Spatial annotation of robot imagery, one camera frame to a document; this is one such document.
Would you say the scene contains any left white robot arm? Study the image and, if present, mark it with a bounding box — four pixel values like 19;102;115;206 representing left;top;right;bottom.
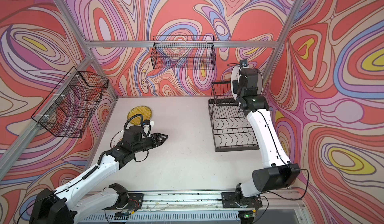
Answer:
29;126;168;224

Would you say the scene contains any black wire basket left wall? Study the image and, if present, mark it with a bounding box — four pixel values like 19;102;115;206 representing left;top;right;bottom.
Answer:
31;67;109;138

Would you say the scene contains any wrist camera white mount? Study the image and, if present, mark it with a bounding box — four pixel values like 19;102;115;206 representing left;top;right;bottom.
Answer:
239;59;249;69
142;120;154;137

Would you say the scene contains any yellow green woven tray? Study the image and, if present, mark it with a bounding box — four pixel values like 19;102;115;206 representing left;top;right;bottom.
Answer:
127;105;153;125

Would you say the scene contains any black wire basket wall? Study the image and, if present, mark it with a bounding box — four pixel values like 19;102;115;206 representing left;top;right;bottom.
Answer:
31;67;109;138
151;35;216;70

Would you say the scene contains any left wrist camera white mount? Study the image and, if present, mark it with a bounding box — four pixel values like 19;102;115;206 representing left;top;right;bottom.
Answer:
142;120;154;137

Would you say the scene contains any small orange sunburst plate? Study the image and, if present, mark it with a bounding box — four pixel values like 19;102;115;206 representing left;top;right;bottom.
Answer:
110;130;124;148

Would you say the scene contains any white plate green quatrefoil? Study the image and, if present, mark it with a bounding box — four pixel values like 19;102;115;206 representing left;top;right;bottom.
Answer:
230;64;241;100

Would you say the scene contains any black two-tier dish rack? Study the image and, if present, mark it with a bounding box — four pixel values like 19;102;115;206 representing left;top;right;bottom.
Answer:
208;81;259;152

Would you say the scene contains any black wire basket back wall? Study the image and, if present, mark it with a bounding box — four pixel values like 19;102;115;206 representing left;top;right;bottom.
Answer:
151;35;216;70

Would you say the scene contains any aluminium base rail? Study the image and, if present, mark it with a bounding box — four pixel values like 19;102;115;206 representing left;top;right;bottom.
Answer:
80;189;304;213

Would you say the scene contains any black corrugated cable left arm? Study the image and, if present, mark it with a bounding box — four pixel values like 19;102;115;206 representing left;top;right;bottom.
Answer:
123;114;144;132

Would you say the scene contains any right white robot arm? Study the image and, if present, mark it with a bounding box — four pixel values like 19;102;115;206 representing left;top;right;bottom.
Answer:
231;65;301;207

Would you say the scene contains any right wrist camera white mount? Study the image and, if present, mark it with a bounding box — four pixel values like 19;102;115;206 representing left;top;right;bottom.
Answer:
239;59;249;69

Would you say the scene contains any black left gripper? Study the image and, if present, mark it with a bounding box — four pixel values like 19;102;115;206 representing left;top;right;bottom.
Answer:
132;133;169;155

